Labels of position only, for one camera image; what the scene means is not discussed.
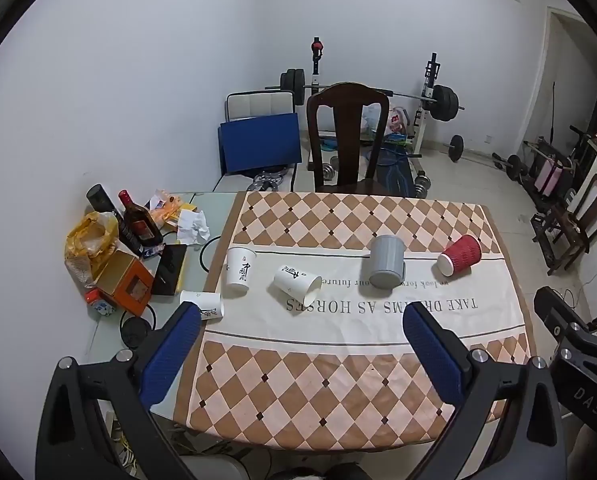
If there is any clear plastic bag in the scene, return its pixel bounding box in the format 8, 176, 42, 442
361, 105, 385, 136

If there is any white weight bench rack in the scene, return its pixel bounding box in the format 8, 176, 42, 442
306, 36, 442, 161

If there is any black cable loop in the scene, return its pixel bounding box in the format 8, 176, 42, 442
200, 236, 229, 274

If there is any orange snack packet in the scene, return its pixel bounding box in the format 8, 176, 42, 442
151, 195, 199, 228

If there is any orange cardboard box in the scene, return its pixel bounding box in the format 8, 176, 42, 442
94, 250, 155, 317

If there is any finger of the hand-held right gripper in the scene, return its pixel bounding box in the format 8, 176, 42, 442
533, 285, 588, 349

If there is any crumpled white tissue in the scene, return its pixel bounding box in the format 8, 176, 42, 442
176, 210, 212, 246

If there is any white padded chair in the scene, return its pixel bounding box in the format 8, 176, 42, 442
212, 89, 300, 193

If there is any flat black box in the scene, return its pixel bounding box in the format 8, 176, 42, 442
151, 243, 188, 297

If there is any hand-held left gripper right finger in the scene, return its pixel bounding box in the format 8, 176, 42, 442
403, 302, 569, 480

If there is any dark wooden dining chair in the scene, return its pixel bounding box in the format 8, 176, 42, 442
306, 82, 390, 196

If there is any yellow plastic bag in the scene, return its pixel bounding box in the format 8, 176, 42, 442
65, 211, 120, 289

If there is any grey mug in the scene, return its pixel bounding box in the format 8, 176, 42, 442
367, 234, 407, 291

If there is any black round disc with cable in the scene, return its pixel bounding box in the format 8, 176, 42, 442
120, 317, 152, 351

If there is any blue board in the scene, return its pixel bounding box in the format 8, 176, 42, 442
217, 112, 302, 177

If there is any black exercise machine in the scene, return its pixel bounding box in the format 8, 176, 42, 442
521, 125, 597, 211

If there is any red ribbed paper cup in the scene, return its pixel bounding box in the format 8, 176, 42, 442
437, 234, 482, 278

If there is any checkered printed tablecloth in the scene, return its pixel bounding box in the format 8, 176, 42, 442
172, 190, 538, 452

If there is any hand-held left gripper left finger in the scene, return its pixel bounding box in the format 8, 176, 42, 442
35, 301, 214, 480

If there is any black canister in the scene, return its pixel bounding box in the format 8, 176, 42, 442
86, 183, 122, 221

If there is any white printed paper cup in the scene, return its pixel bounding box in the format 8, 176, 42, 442
226, 246, 256, 297
272, 264, 323, 307
179, 290, 225, 320

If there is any white red plastic bag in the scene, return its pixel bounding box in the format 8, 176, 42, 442
386, 106, 412, 136

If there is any small red capped bottle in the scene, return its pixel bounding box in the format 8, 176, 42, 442
84, 287, 116, 317

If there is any pink bag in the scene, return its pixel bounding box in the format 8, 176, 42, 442
536, 157, 564, 196

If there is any short barbell with black plates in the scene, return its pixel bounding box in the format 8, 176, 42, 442
443, 135, 523, 182

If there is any long barbell with black plates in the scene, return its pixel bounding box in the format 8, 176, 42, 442
265, 68, 466, 124

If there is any person's right forearm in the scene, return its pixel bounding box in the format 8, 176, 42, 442
565, 412, 597, 480

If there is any dark liquor bottle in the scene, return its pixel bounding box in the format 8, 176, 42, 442
117, 189, 164, 252

